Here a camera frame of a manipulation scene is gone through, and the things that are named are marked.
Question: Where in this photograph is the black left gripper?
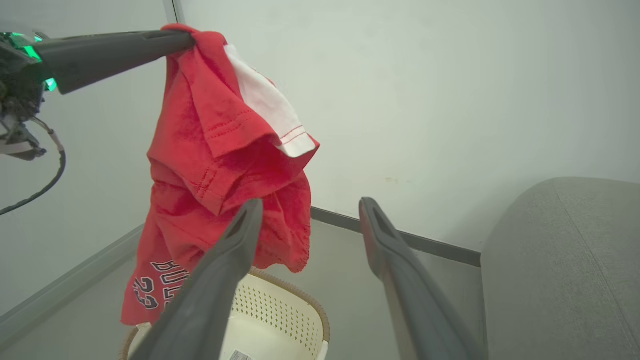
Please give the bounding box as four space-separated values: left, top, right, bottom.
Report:
0 28 197 162

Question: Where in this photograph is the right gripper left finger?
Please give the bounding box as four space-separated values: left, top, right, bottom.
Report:
129 198 265 360

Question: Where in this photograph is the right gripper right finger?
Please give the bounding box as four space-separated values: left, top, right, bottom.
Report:
358 196 490 360

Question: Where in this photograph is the red and white jersey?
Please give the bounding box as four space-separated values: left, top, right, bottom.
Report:
120 23 321 327

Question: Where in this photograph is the cream perforated laundry basket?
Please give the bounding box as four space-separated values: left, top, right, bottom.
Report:
119 267 331 360

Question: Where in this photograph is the grey fabric sofa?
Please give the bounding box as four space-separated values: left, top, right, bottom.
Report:
480 176 640 360

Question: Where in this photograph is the grey wall baseboard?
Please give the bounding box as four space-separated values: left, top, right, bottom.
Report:
0 206 482 347

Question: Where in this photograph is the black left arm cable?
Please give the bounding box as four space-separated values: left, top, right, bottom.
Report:
0 117 67 217

